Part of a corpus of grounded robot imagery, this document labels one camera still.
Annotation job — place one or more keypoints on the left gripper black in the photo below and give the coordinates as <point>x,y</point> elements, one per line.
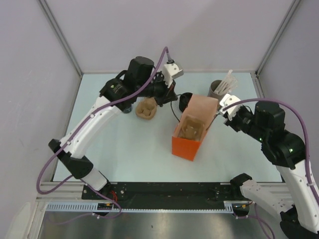
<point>168,94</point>

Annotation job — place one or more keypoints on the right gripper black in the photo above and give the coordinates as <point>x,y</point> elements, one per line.
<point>230,123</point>

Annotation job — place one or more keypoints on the orange paper bag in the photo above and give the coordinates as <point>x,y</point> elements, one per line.
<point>203,108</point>

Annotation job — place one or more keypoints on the brown pulp cup carrier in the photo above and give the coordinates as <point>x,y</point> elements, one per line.
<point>191,128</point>
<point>146,109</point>

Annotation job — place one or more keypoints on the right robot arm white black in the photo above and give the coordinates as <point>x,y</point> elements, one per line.
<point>290,155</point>

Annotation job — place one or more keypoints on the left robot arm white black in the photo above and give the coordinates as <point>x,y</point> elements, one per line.
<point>140,79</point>

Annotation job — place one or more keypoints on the middle black coffee cup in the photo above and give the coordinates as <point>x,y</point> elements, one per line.
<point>184,100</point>

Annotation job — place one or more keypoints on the black coffee cup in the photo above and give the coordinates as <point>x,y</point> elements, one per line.
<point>184,100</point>
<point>128,110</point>

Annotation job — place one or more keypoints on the left black coffee cup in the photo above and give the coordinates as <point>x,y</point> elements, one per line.
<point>128,110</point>

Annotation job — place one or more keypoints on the grey straw holder cup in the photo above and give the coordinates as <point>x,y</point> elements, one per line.
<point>211,92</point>

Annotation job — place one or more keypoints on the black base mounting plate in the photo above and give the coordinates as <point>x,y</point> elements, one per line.
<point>176,193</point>

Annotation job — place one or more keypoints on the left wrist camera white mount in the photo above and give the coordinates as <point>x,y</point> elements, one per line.
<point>171,71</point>

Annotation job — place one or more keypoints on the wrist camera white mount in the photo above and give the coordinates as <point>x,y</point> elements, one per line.
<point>227,107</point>
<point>171,71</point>

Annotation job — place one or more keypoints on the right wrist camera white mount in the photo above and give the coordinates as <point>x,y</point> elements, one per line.
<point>227,107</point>

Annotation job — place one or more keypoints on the white slotted cable duct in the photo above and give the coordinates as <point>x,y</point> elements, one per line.
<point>219,207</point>

